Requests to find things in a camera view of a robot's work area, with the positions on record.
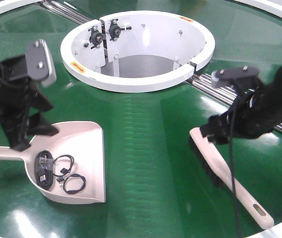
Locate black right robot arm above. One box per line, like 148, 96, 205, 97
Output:
200, 66, 282, 144

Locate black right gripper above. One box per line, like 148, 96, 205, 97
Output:
200, 77, 278, 145

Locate orange warning sticker rear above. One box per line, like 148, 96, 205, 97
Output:
178, 16, 194, 23

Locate pink plastic dustpan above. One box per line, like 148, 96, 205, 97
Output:
0, 121, 106, 204

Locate black bearing mount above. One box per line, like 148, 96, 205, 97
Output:
89, 25, 104, 49
106, 19, 132, 41

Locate black bearing mount right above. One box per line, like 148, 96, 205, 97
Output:
106, 19, 132, 41

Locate thin black looped cable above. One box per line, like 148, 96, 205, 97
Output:
52, 154, 87, 195

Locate white outer rim right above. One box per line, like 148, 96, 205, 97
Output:
233, 0, 282, 20

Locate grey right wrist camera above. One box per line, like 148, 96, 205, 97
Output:
211, 65, 260, 88

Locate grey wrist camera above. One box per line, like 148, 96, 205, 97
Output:
25, 39, 57, 87
211, 65, 260, 88

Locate orange warning sticker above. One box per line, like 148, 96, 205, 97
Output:
178, 16, 194, 23
70, 61, 86, 74

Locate pink hand brush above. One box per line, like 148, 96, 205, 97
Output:
189, 127, 274, 230

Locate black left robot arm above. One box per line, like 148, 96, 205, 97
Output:
0, 55, 59, 151

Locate orange warning sticker front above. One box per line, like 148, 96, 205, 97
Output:
70, 61, 86, 74

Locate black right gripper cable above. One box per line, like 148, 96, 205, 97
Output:
227, 99, 243, 238

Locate black bearing mount left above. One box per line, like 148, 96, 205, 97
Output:
89, 25, 104, 49

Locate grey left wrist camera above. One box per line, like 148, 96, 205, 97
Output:
25, 39, 57, 87

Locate black USB cable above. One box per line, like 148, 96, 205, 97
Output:
34, 150, 55, 191

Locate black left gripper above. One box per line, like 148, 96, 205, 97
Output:
0, 55, 59, 151

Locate white central conveyor ring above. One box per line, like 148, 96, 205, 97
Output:
60, 10, 216, 94

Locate steel rollers top left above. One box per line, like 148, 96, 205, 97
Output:
39, 0, 92, 25

